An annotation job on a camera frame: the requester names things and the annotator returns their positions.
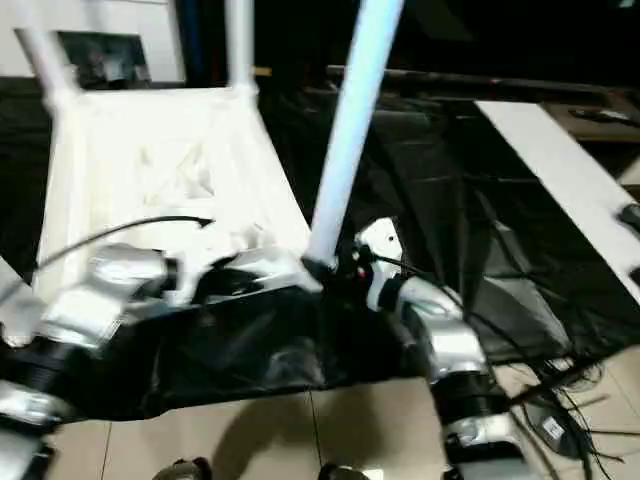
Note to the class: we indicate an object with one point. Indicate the white plastic table top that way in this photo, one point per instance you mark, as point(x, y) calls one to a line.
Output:
point(150, 165)

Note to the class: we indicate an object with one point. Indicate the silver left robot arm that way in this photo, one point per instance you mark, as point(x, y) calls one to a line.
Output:
point(100, 290)

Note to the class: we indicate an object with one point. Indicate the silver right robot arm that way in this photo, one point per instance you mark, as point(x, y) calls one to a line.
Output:
point(450, 340)

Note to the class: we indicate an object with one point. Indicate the black plastic mat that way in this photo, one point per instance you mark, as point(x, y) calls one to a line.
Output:
point(450, 225)

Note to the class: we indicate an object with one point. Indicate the black long bar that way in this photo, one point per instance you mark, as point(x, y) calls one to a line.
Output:
point(450, 80)

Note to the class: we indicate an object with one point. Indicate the black tripod stand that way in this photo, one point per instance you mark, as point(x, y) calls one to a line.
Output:
point(540, 387)

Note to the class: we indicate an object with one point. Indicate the white flat board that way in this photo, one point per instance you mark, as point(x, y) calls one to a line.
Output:
point(550, 165)

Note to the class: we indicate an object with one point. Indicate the black case with yellow label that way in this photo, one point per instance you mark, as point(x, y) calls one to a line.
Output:
point(290, 40)

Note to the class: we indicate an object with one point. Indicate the blue upright panel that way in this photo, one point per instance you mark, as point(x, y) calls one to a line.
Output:
point(192, 40)

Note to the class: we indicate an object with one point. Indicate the dark base with white label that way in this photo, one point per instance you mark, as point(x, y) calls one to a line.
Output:
point(550, 425)

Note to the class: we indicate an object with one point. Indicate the black small device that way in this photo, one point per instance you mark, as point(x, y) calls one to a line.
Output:
point(630, 215)

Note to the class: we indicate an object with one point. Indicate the black flat remote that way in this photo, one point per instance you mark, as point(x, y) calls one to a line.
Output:
point(600, 114)

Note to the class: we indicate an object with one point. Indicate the white cabinet with glass doors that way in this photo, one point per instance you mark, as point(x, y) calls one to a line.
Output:
point(75, 20)

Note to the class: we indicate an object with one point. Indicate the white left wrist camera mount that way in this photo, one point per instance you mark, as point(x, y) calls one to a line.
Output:
point(190, 280)

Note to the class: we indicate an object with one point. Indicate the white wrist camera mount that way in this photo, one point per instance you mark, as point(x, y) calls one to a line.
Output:
point(382, 240)
point(190, 280)

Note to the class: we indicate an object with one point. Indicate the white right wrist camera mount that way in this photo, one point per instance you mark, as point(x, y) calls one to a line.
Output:
point(382, 240)

